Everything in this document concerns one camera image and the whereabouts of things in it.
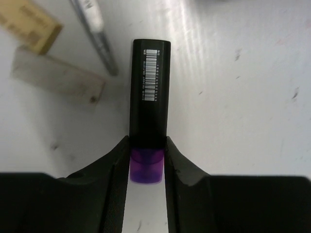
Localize black handled scissors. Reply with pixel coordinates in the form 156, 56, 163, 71
70, 0, 119, 76

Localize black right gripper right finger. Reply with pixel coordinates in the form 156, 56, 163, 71
164, 138, 311, 233

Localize grey white eraser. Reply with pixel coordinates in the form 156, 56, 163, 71
11, 46, 105, 105

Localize purple highlighter marker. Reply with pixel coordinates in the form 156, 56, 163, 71
129, 39, 171, 184

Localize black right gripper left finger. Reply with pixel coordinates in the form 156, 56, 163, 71
0, 137, 129, 233

